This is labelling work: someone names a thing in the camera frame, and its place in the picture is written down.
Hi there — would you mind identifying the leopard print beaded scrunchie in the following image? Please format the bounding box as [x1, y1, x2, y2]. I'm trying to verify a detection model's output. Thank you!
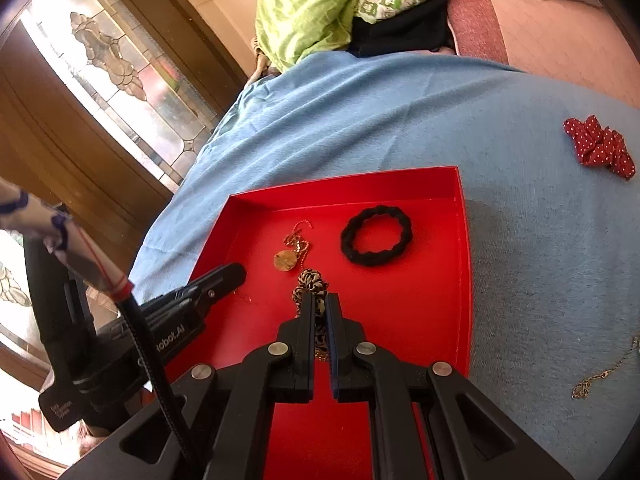
[292, 268, 329, 361]

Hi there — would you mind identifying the gold coin pendant earring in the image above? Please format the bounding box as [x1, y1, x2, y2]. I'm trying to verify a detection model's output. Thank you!
[272, 220, 311, 272]

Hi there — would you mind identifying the red jewelry tray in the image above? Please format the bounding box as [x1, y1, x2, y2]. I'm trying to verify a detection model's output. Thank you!
[166, 167, 473, 479]

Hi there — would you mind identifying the black braided hair tie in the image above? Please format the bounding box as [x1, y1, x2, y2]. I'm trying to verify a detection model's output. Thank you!
[339, 204, 414, 268]

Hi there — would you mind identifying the person's left hand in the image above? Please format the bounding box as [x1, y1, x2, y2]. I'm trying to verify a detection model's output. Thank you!
[78, 434, 105, 457]

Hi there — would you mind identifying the light blue bed blanket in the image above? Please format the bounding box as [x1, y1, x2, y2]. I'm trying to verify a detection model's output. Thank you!
[131, 52, 639, 479]

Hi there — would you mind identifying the stained glass wooden door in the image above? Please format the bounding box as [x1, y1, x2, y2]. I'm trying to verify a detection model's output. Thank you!
[0, 0, 249, 466]

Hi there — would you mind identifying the red polka dot scrunchie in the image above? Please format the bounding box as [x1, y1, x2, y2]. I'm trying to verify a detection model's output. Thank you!
[563, 115, 636, 181]

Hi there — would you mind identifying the black folded garment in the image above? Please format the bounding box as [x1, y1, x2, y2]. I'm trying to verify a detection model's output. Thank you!
[346, 0, 454, 58]

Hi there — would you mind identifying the pink bolster cushion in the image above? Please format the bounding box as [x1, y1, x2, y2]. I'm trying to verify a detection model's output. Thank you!
[448, 0, 639, 107]

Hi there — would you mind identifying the green quilted comforter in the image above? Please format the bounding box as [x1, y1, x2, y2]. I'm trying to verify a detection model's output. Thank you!
[252, 0, 559, 74]

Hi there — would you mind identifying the gold chain necklace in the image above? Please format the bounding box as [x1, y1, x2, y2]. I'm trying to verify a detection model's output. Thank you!
[570, 334, 640, 401]

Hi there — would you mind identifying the black cable with wrapped tape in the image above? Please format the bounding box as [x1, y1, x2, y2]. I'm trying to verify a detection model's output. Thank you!
[0, 176, 194, 456]

